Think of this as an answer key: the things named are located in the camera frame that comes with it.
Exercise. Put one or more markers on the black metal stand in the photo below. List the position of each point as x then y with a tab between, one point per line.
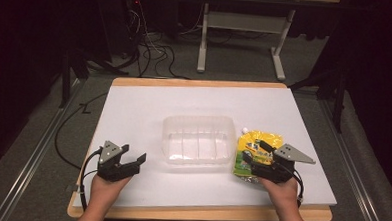
67	78
338	96

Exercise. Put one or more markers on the metal floor rail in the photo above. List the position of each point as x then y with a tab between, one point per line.
38	150
348	164

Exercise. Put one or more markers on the clear plastic container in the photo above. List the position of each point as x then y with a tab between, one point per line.
199	140

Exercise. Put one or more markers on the person's right hand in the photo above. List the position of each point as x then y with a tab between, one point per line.
283	192

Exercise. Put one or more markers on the white metal desk frame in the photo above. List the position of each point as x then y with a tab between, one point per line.
243	22

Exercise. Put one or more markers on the yellow spouted food pouch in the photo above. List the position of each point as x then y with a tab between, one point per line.
249	143

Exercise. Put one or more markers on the person's left hand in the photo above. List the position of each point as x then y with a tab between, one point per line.
105	190

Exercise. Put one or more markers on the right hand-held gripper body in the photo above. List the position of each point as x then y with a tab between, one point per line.
274	170

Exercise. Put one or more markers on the white table cover sheet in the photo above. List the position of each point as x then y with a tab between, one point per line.
184	100

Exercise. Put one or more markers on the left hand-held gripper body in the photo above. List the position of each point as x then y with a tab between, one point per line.
114	168

